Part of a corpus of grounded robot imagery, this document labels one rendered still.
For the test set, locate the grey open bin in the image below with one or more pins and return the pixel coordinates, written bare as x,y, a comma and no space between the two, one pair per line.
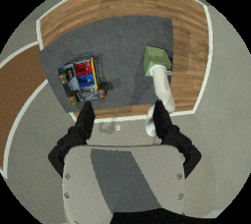
87,91

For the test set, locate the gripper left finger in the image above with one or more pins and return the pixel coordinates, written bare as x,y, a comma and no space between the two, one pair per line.
77,135

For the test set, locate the red bin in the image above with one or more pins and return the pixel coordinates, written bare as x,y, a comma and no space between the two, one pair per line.
81,69

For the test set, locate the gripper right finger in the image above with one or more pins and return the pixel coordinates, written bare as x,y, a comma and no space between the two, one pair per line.
170,134

